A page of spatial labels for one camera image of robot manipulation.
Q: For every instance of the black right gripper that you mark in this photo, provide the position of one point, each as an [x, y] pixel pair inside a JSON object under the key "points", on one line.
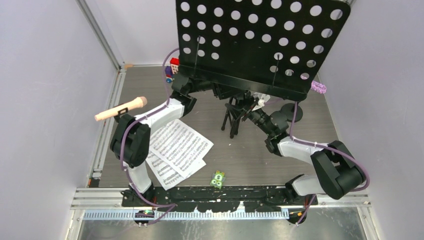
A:
{"points": [[247, 110]]}

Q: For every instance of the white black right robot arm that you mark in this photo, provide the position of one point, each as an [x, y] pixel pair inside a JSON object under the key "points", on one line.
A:
{"points": [[336, 171]]}

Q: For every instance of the beige microphone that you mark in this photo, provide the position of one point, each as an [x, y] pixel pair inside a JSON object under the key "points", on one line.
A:
{"points": [[138, 102]]}

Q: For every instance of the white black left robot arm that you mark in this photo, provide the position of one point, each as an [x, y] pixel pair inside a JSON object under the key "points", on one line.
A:
{"points": [[131, 140]]}

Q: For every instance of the green toy block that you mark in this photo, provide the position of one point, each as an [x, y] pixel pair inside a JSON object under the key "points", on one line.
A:
{"points": [[217, 179]]}

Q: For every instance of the black music stand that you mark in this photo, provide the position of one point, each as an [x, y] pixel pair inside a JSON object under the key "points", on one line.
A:
{"points": [[273, 47]]}

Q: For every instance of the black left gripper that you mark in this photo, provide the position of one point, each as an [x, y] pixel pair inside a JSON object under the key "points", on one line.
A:
{"points": [[224, 91]]}

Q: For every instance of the sheet music page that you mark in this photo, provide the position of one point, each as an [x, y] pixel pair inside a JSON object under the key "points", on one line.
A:
{"points": [[166, 175], [180, 146]]}

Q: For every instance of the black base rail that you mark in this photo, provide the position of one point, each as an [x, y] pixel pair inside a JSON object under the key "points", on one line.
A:
{"points": [[259, 198]]}

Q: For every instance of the black microphone stand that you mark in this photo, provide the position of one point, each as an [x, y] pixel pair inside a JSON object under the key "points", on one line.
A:
{"points": [[292, 111], [119, 114]]}

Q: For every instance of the purple glitter microphone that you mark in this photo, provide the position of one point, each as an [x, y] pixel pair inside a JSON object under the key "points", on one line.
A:
{"points": [[318, 87]]}

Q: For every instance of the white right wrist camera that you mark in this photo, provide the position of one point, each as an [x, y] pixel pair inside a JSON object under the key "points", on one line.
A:
{"points": [[262, 99]]}

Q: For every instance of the colourful toy block truck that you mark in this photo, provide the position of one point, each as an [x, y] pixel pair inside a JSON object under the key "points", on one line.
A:
{"points": [[171, 69]]}

